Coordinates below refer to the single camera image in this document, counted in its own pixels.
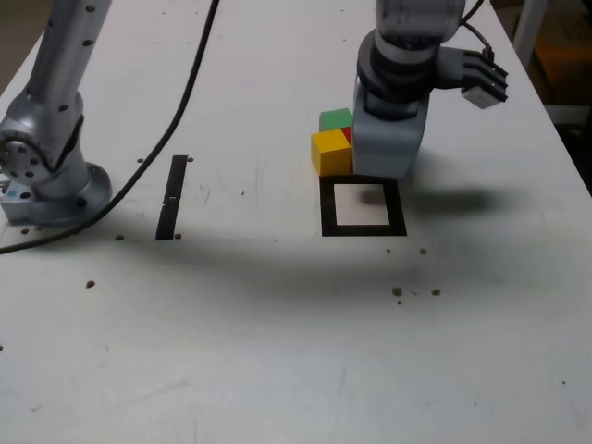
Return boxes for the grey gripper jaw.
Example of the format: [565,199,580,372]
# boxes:
[351,76,430,179]

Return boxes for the yellow cube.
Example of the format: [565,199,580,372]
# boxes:
[310,129,354,178]

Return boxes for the green cube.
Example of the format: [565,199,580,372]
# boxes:
[318,108,355,133]

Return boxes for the black tape square outline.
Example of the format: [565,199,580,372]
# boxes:
[318,174,408,238]

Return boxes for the grey shelf beam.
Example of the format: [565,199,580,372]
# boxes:
[545,102,592,126]

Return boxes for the black tape strip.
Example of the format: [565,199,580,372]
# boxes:
[155,154,190,241]

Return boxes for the dark grey camera bracket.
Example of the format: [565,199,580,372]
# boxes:
[432,45,486,92]

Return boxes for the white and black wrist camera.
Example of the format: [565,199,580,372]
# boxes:
[461,50,510,111]

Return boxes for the thin black camera cable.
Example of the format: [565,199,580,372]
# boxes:
[460,0,496,60]

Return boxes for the white metal frame post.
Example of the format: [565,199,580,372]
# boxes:
[512,0,549,59]

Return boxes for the thick black cable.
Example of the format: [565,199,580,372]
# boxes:
[0,0,222,254]

